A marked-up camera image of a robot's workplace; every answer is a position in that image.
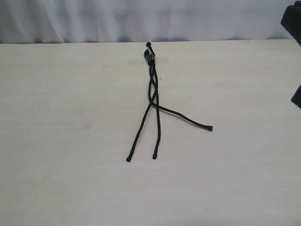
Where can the clear adhesive tape strip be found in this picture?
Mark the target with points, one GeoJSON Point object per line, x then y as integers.
{"type": "Point", "coordinates": [141, 61]}

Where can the white curtain backdrop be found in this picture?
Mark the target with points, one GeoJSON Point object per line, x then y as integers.
{"type": "Point", "coordinates": [75, 21]}

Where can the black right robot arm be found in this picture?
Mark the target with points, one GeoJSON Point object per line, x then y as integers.
{"type": "Point", "coordinates": [291, 21]}

